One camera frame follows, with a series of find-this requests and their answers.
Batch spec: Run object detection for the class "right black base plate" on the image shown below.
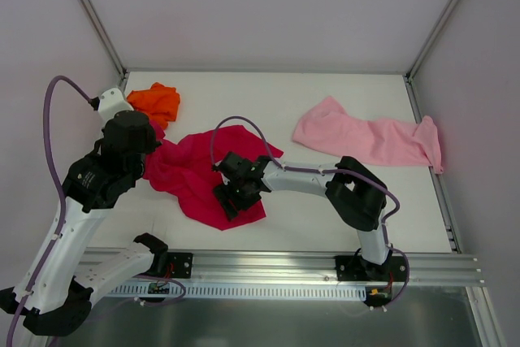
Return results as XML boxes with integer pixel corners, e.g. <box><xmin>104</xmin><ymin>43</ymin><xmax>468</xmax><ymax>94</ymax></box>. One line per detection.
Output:
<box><xmin>334</xmin><ymin>254</ymin><xmax>408</xmax><ymax>282</ymax></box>

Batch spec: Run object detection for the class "white slotted cable duct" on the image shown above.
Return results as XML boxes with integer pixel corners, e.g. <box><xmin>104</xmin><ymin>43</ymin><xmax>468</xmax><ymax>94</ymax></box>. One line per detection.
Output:
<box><xmin>108</xmin><ymin>280</ymin><xmax>366</xmax><ymax>301</ymax></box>

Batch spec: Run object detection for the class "aluminium mounting rail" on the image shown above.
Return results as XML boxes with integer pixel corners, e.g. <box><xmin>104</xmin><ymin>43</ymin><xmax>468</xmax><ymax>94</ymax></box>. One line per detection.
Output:
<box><xmin>80</xmin><ymin>249</ymin><xmax>487</xmax><ymax>286</ymax></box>

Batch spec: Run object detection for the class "pink t shirt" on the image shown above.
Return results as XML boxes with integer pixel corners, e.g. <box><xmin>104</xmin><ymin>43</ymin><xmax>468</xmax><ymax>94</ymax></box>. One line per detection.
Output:
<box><xmin>292</xmin><ymin>97</ymin><xmax>444</xmax><ymax>175</ymax></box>

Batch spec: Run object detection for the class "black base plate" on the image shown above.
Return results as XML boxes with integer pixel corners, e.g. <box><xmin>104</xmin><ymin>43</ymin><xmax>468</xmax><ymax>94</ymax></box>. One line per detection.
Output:
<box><xmin>166</xmin><ymin>252</ymin><xmax>193</xmax><ymax>280</ymax></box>
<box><xmin>334</xmin><ymin>254</ymin><xmax>408</xmax><ymax>282</ymax></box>

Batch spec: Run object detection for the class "orange t shirt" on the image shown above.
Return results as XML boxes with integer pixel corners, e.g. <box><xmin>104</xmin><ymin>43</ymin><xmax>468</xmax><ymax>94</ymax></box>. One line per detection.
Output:
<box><xmin>127</xmin><ymin>82</ymin><xmax>180</xmax><ymax>130</ymax></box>

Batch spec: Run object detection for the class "red t shirt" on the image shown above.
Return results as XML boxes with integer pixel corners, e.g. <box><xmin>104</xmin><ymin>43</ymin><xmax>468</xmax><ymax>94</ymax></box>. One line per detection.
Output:
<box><xmin>144</xmin><ymin>122</ymin><xmax>267</xmax><ymax>231</ymax></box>

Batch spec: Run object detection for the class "right aluminium frame post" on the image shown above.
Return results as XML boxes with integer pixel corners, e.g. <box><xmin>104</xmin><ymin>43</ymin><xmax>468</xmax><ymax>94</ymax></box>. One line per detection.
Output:
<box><xmin>405</xmin><ymin>0</ymin><xmax>462</xmax><ymax>79</ymax></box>

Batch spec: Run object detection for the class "left aluminium frame post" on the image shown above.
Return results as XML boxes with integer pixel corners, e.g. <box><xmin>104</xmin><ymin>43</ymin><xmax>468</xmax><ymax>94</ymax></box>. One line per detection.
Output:
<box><xmin>77</xmin><ymin>0</ymin><xmax>127</xmax><ymax>80</ymax></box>

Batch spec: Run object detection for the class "aluminium frame post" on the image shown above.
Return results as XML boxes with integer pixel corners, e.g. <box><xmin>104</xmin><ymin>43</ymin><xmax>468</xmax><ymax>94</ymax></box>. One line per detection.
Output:
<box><xmin>77</xmin><ymin>0</ymin><xmax>127</xmax><ymax>80</ymax></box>
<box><xmin>405</xmin><ymin>0</ymin><xmax>462</xmax><ymax>79</ymax></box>

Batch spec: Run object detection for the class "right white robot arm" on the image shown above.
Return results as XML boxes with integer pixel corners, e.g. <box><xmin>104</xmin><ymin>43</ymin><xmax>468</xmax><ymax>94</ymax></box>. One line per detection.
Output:
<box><xmin>213</xmin><ymin>152</ymin><xmax>400</xmax><ymax>281</ymax></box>

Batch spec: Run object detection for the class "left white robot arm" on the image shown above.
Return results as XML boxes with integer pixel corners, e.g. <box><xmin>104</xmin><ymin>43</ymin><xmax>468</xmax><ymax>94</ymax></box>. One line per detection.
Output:
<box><xmin>1</xmin><ymin>111</ymin><xmax>168</xmax><ymax>336</ymax></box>

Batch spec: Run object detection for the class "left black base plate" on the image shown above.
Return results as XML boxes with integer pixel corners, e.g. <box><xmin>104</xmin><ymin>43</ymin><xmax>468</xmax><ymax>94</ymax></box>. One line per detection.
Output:
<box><xmin>166</xmin><ymin>252</ymin><xmax>193</xmax><ymax>280</ymax></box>

